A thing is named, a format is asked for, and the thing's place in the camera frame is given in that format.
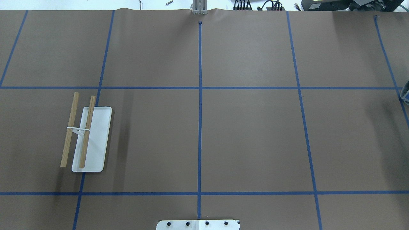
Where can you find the wooden rack rod inner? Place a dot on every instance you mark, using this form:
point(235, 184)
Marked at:
point(87, 132)

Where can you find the wooden rack rod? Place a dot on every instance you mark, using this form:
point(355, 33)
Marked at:
point(87, 132)
point(69, 130)

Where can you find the wooden rack rod outer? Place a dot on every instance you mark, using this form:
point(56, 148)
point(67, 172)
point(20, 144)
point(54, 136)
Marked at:
point(69, 130)

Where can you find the silver camera mount bracket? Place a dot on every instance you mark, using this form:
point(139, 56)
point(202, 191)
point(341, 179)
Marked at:
point(199, 7)

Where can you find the white rack base plate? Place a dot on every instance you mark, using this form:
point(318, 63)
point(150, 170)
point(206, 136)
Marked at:
point(98, 140)

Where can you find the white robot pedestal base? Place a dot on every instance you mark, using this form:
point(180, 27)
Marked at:
point(212, 224)

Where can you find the white rack bracket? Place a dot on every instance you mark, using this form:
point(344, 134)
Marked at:
point(78, 131)

